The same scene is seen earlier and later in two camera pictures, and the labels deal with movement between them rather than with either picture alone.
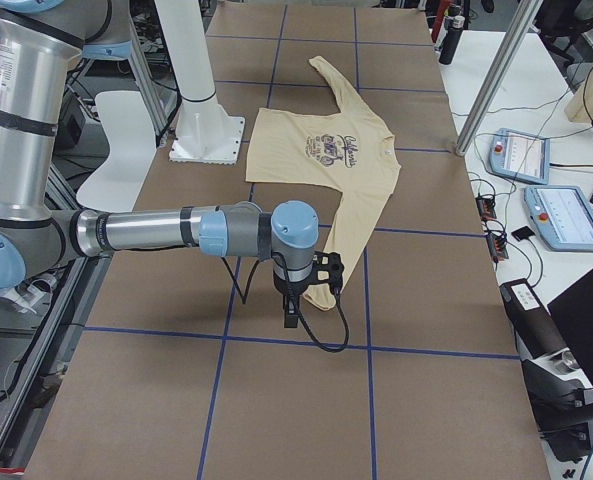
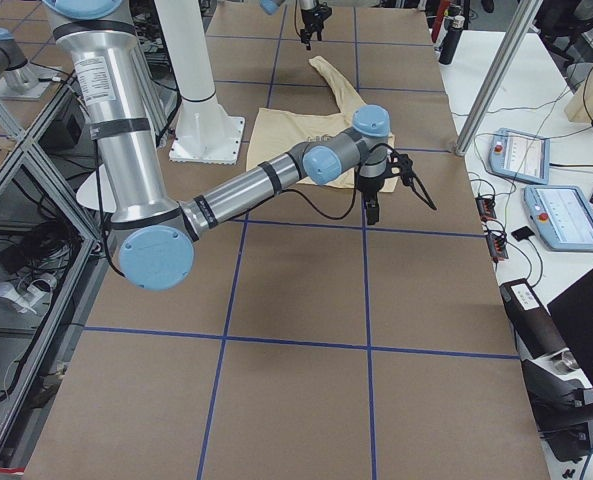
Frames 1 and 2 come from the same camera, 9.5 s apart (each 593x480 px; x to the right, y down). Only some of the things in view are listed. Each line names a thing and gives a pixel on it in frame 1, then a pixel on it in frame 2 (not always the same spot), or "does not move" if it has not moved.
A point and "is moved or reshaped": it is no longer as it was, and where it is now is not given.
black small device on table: x=523 y=233 does not move
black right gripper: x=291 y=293 → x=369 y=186
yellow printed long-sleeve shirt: x=338 y=149 is moved or reshaped
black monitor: x=586 y=314 does not move
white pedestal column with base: x=206 y=134 does not move
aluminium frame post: x=496 y=74 does not move
